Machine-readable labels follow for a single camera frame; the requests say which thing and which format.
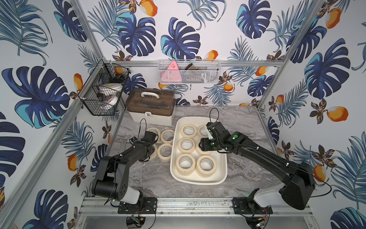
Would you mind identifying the white plastic storage tray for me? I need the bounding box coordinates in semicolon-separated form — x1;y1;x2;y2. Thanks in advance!
170;116;227;185

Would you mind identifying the pink triangular item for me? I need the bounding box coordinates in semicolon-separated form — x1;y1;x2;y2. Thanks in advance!
161;61;182;84

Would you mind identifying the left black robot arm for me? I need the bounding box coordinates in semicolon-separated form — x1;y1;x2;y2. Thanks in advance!
91;131;157;205

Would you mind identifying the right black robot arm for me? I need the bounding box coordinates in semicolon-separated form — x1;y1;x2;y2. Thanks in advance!
199;122;315;210

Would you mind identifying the white item in basket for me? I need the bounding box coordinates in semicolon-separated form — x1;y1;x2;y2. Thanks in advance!
97;83;123;109

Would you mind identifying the cream masking tape roll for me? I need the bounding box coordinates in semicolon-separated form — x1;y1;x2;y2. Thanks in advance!
195;145;212;155
195;155;217;178
160;129;175;144
180;124;197;139
175;153;196;176
178;137;196;153
197;125;209;138
147;127;161;140
148;144;158;160
157;143;172;162

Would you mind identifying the white mesh wall basket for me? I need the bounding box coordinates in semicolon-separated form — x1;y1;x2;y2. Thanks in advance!
158;60;221;85

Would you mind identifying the brown lidded storage case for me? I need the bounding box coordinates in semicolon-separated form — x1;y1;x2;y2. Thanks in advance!
126;88;176;126

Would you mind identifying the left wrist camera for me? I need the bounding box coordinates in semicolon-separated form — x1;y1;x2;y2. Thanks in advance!
129;136;138;144

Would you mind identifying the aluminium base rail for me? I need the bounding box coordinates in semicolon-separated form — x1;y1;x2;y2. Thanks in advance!
79;198;313;217

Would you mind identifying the black wire basket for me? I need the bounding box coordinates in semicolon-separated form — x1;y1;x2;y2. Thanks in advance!
78;60;131;116

